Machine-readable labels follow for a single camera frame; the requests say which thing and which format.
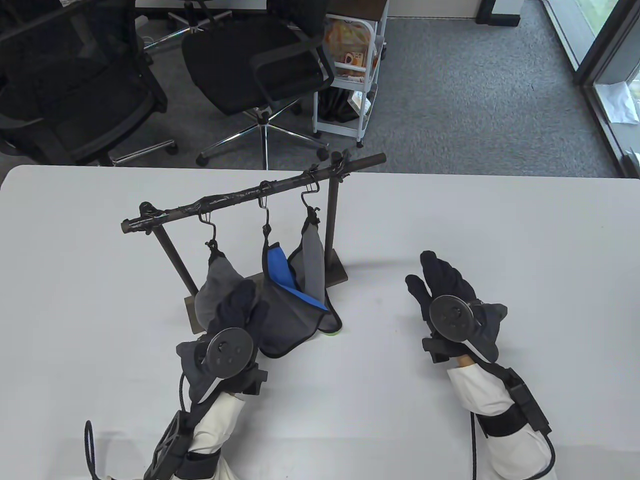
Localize person's left hand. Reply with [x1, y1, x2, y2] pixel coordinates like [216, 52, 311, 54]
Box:
[207, 279, 271, 351]

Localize person's right forearm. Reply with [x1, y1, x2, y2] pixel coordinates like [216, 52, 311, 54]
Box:
[446, 362, 559, 480]

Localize black wrist camera unit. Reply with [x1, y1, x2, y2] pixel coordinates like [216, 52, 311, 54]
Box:
[510, 382, 553, 437]
[144, 410, 194, 480]

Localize orange snack bag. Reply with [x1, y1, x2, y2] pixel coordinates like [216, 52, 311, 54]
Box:
[324, 15, 377, 78]

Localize black metal s-hook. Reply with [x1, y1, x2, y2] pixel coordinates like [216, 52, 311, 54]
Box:
[198, 212, 219, 249]
[257, 192, 273, 236]
[299, 181, 321, 212]

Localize black braided cable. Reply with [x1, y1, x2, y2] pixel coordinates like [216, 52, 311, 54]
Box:
[83, 372, 193, 480]
[469, 412, 557, 480]

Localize black mesh office chair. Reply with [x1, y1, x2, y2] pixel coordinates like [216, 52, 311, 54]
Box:
[0, 0, 179, 167]

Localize black window frame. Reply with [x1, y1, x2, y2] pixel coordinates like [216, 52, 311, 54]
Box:
[542, 0, 640, 179]

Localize white sheet of paper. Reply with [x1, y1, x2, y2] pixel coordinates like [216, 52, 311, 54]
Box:
[595, 81, 640, 124]

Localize chrome chair base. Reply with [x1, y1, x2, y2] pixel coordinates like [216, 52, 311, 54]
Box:
[142, 0, 236, 51]

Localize white rolling cart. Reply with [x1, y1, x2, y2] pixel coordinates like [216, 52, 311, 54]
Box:
[313, 0, 390, 148]

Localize black desk leg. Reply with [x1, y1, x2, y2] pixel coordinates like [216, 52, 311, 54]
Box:
[475, 0, 523, 27]

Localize grey tracking controller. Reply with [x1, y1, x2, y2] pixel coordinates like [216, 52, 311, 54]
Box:
[428, 295, 510, 363]
[176, 327, 261, 405]

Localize black bag in cart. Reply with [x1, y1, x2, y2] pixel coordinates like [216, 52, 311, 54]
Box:
[318, 87, 361, 123]

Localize person's right hand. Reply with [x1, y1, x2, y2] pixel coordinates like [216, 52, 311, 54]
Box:
[405, 251, 482, 327]

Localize dark hanging rack stand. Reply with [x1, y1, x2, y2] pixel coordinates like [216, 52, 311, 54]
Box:
[120, 152, 387, 335]

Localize black office chair with armrest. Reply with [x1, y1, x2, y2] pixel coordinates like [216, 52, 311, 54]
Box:
[181, 0, 336, 168]

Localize grey and blue hand towel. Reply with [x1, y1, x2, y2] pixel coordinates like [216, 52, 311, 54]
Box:
[255, 225, 344, 359]

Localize person's left forearm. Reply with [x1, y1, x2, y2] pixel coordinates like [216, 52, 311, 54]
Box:
[145, 387, 247, 480]

